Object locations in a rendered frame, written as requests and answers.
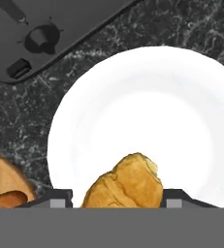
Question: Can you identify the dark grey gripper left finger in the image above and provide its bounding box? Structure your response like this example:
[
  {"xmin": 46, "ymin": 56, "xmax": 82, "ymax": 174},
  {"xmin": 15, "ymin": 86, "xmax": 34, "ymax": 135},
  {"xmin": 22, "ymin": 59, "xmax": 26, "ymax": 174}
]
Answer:
[{"xmin": 16, "ymin": 188, "xmax": 74, "ymax": 209}]

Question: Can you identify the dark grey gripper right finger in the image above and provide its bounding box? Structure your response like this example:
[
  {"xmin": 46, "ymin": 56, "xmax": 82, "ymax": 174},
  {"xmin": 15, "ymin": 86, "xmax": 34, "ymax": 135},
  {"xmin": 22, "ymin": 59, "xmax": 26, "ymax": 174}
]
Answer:
[{"xmin": 160, "ymin": 188, "xmax": 220, "ymax": 209}]

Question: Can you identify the golden brown croissant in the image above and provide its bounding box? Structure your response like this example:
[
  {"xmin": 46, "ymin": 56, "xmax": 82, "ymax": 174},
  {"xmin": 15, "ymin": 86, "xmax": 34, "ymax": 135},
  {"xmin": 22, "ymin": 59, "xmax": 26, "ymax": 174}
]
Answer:
[{"xmin": 80, "ymin": 152, "xmax": 165, "ymax": 209}]

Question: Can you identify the white round plate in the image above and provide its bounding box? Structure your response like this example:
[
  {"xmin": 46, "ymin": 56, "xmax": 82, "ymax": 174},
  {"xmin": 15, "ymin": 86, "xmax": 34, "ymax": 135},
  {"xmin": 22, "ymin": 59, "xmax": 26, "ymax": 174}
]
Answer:
[{"xmin": 47, "ymin": 45, "xmax": 224, "ymax": 209}]

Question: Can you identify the dark grey hob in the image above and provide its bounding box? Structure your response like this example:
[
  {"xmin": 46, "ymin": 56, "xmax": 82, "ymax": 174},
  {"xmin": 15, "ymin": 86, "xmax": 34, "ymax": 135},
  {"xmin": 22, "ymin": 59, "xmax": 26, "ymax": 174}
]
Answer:
[{"xmin": 0, "ymin": 0, "xmax": 141, "ymax": 85}]

